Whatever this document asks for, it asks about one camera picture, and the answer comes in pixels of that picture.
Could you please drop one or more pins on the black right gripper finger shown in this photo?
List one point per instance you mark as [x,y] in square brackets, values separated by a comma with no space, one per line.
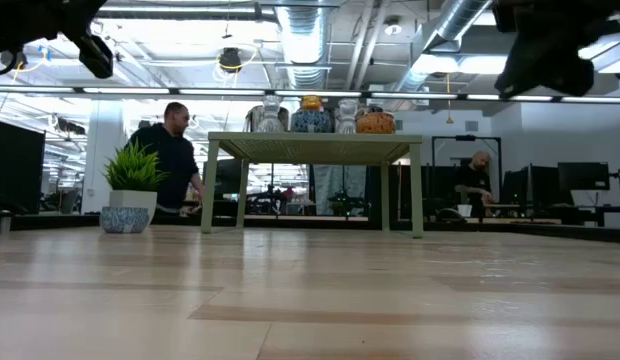
[550,70]

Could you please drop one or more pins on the black computer monitor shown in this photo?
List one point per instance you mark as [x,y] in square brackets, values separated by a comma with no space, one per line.
[15,170]

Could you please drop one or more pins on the silver ventilation duct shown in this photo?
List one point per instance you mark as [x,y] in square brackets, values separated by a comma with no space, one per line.
[304,40]
[447,25]

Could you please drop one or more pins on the person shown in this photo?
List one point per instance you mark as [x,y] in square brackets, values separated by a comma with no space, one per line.
[474,182]
[170,155]

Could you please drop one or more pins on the orange patterned candle tin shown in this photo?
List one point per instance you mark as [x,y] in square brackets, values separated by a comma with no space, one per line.
[376,123]

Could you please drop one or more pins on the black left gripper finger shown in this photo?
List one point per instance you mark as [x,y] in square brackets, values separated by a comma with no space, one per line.
[97,55]

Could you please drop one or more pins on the black desk monitor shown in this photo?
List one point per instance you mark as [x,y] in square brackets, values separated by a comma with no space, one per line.
[584,176]
[532,185]

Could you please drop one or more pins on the green perforated metal shelf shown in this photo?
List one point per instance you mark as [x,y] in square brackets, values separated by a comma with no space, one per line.
[315,145]

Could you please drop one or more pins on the green plant in white pot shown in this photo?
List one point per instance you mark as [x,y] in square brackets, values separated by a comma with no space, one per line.
[134,172]

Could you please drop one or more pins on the black ceiling-mounted camera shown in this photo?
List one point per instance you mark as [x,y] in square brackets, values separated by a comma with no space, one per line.
[230,59]

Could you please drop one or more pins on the black metal frame stand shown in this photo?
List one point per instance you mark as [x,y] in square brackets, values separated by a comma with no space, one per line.
[465,138]

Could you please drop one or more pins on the clear glass candlestick holder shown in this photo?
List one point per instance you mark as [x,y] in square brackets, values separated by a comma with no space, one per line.
[348,117]
[271,115]

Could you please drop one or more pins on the black aluminium rig frame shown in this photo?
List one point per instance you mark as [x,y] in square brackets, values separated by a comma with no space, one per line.
[565,231]

